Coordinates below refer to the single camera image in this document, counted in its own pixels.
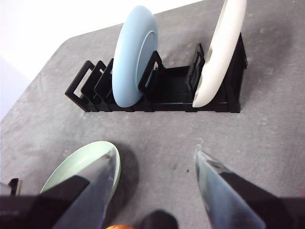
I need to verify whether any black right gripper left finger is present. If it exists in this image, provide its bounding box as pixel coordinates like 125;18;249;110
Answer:
0;149;120;229

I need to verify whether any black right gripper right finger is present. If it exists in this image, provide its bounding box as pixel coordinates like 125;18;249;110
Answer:
194;149;305;229

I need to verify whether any green plate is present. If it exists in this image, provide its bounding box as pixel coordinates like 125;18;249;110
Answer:
40;140;122;203

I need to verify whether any red apple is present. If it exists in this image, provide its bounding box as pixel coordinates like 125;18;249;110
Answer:
104;223;134;229

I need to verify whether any black plate rack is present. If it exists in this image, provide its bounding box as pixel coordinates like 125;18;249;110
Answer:
64;33;248;113

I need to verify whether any cream plate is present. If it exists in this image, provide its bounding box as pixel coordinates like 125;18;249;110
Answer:
192;0;247;108

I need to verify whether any blue plate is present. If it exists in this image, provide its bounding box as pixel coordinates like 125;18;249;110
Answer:
111;5;159;108

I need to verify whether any small black grey device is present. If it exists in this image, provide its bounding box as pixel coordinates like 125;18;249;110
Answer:
0;177;23;197

